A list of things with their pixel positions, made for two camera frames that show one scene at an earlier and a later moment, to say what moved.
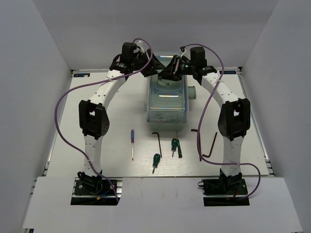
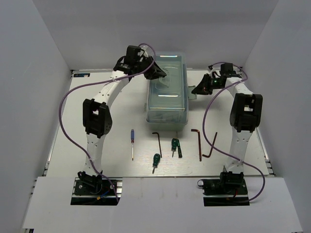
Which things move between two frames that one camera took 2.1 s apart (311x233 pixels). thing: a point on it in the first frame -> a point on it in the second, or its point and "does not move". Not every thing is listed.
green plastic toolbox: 167,100 does not move
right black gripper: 171,73 -> 203,88
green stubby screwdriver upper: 174,145 does not move
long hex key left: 160,143 does not move
